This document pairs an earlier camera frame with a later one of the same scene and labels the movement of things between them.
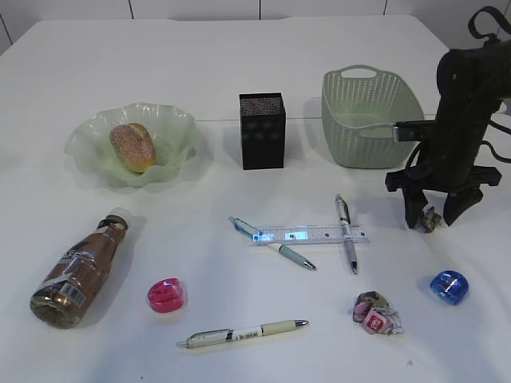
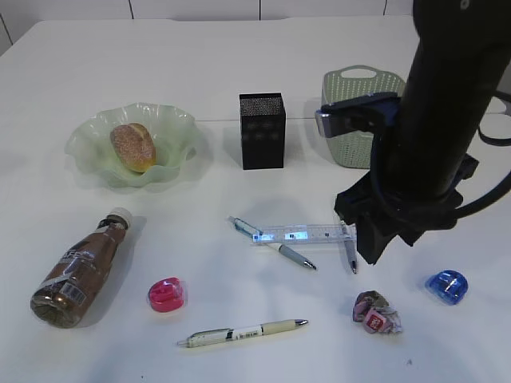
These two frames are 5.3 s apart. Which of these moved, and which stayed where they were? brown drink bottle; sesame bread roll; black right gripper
Moved: black right gripper
Stayed: sesame bread roll; brown drink bottle
